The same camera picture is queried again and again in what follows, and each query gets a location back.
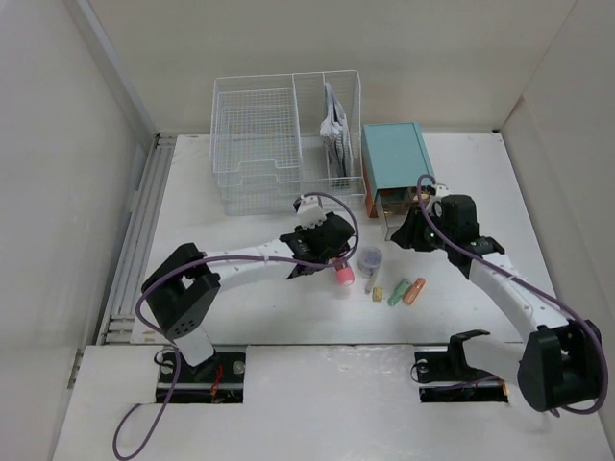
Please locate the grey small eraser stick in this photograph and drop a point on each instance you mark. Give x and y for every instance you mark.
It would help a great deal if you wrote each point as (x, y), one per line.
(371, 282)

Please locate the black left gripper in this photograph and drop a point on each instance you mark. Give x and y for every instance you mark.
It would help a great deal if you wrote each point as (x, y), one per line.
(303, 232)

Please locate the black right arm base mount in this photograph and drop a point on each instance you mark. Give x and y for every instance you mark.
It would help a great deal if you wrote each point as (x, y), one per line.
(444, 376)

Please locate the clear jar of clips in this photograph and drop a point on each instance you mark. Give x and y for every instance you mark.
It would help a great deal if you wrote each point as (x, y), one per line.
(369, 260)

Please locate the green highlighter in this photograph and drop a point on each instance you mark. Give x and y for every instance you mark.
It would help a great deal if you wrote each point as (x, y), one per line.
(398, 292)

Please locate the pink marker tube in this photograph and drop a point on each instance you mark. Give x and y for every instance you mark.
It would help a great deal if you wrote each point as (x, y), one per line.
(344, 272)

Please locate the grey setup guide booklet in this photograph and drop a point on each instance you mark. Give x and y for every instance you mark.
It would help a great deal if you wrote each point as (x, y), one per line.
(335, 134)

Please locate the white wire mesh organizer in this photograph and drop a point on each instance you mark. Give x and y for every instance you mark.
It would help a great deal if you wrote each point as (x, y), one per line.
(265, 144)

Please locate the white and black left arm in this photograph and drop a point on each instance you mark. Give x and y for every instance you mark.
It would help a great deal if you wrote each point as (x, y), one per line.
(181, 291)

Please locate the teal mini drawer cabinet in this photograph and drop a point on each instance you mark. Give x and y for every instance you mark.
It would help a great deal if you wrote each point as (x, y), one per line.
(394, 156)

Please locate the aluminium rail frame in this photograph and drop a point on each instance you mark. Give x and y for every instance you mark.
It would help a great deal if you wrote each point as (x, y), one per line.
(117, 314)

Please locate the orange highlighter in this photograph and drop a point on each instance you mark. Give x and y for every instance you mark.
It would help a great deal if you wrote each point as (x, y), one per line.
(414, 291)

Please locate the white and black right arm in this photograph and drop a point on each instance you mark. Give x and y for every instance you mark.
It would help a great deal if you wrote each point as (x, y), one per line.
(562, 365)

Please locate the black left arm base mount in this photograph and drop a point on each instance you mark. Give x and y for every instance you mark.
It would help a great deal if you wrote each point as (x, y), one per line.
(219, 382)

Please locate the clear drawer with gold knob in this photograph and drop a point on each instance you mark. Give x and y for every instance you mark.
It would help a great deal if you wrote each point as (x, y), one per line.
(393, 206)

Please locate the yellow small clip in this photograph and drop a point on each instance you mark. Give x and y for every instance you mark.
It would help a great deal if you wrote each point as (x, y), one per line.
(377, 294)

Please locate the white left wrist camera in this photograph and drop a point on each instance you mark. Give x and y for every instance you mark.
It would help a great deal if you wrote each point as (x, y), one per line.
(309, 212)

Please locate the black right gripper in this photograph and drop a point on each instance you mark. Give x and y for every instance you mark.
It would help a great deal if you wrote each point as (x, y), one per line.
(408, 235)

